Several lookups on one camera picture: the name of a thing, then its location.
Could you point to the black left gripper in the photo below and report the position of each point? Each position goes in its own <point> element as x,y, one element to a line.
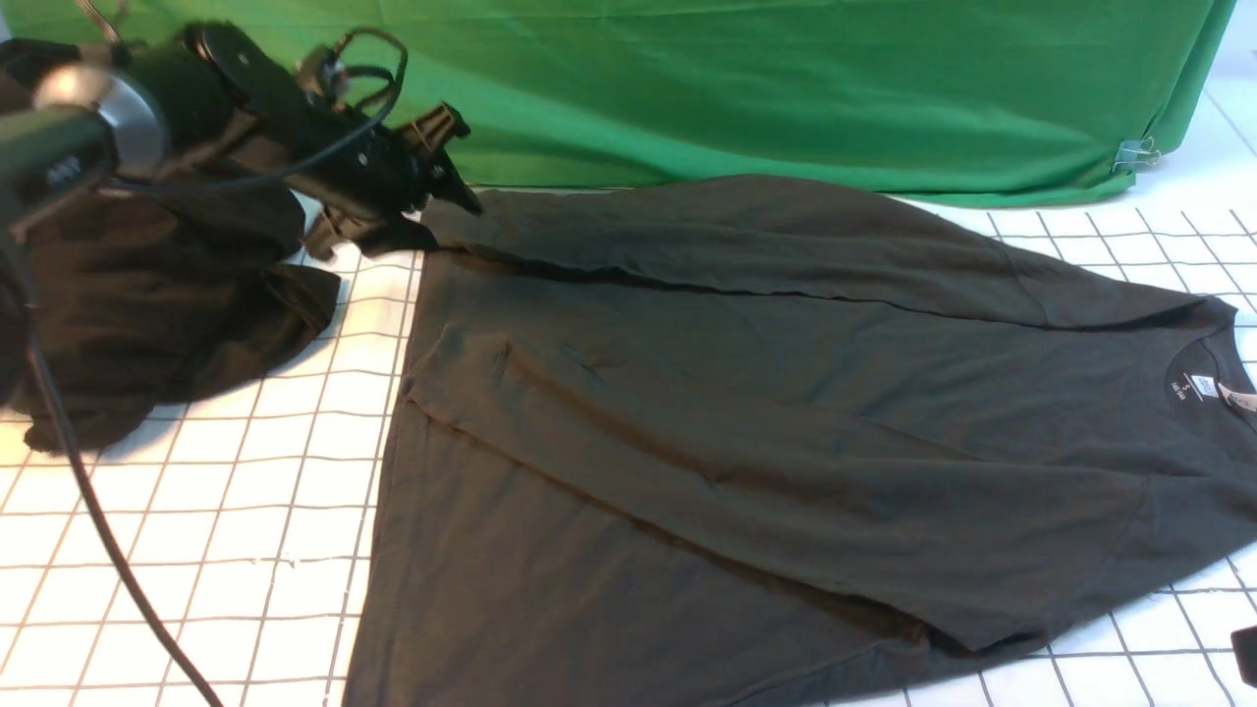
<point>370,177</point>

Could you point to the gray long sleeve shirt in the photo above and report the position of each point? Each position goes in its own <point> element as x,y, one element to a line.
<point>760,441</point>

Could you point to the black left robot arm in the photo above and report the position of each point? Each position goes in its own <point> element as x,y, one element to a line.
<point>210,112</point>

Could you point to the black crumpled garment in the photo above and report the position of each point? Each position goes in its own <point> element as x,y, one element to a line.
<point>156,300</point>

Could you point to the white grid paper mat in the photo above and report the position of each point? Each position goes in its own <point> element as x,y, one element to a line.
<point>247,519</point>

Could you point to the green backdrop cloth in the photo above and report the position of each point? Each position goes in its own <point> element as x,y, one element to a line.
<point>966,103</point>

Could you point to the metal binder clip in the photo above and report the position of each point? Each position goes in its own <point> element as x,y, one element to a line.
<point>1136,154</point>

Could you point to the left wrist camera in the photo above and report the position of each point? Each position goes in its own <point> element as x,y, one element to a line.
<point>322,75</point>

